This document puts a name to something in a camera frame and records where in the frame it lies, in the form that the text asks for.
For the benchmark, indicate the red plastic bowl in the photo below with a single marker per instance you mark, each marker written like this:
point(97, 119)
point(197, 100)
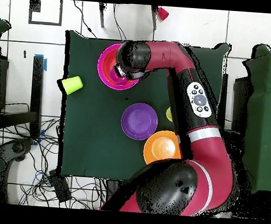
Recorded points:
point(106, 63)

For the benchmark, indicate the large pink plastic bowl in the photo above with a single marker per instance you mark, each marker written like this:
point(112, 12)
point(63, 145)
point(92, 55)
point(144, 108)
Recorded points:
point(100, 66)

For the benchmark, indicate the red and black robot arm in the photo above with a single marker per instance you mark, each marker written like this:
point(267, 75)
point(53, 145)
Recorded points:
point(174, 57)

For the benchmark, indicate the lime green plastic cup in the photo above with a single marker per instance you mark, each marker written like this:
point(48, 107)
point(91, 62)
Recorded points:
point(71, 84)

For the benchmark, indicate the purple plastic bowl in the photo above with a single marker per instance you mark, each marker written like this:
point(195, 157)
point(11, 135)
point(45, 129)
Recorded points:
point(139, 121)

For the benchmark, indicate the black tripod leg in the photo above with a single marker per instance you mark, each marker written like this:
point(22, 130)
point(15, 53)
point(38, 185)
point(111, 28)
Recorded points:
point(101, 15)
point(154, 18)

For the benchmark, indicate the yellow plastic cup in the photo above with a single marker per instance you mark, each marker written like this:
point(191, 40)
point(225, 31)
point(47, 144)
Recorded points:
point(168, 113)

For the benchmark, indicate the red plastic cup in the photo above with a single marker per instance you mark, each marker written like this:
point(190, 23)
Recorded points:
point(163, 14)

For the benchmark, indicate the blue tape strip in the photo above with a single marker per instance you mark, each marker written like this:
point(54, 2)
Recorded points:
point(45, 64)

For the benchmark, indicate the black metal stand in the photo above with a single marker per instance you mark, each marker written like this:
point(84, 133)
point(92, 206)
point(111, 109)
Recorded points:
point(37, 86)
point(223, 99)

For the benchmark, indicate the dark green table cloth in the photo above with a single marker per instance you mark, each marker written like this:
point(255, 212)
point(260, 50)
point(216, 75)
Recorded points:
point(100, 153)

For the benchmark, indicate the large orange plastic bowl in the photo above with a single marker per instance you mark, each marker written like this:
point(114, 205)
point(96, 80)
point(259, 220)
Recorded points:
point(156, 148)

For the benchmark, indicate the black power strip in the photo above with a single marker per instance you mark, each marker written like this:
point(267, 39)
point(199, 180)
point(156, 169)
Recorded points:
point(59, 187)

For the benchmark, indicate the black square floor frame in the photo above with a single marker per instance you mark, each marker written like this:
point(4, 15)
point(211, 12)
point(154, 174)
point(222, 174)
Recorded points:
point(44, 23)

